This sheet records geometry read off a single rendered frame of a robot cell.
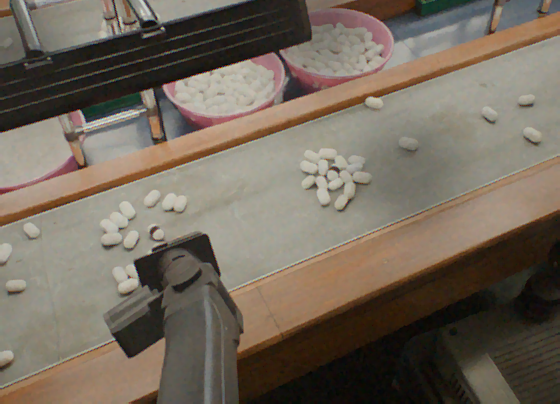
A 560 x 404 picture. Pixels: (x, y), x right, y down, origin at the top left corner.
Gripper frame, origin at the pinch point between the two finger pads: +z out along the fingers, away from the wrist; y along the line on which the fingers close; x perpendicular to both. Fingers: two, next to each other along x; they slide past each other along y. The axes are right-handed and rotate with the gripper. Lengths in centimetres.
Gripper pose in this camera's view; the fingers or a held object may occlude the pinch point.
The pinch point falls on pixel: (168, 254)
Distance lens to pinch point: 85.5
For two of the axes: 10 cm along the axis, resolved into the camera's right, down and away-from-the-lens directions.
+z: -3.3, -0.9, 9.4
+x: 2.8, 9.4, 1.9
